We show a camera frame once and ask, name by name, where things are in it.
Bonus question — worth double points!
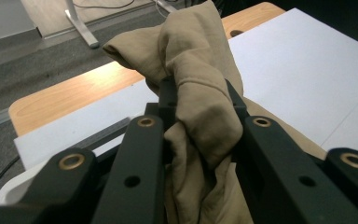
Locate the white table leg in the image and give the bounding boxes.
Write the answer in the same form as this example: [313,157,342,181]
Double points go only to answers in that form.
[64,0,101,49]

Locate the thin dark cable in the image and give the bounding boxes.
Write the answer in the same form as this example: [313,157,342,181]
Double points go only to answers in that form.
[72,0,136,10]

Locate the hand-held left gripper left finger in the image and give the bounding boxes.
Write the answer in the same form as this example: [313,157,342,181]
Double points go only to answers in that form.
[145,76,180,130]

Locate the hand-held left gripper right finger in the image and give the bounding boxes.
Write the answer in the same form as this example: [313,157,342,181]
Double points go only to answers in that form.
[225,78,250,119]

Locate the white glossy tray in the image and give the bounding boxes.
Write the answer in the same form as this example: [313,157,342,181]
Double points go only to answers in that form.
[0,160,46,207]

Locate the wooden table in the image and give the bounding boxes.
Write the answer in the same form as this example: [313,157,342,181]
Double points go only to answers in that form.
[8,1,286,138]

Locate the khaki pants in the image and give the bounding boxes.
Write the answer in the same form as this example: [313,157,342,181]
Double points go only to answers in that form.
[102,0,328,224]

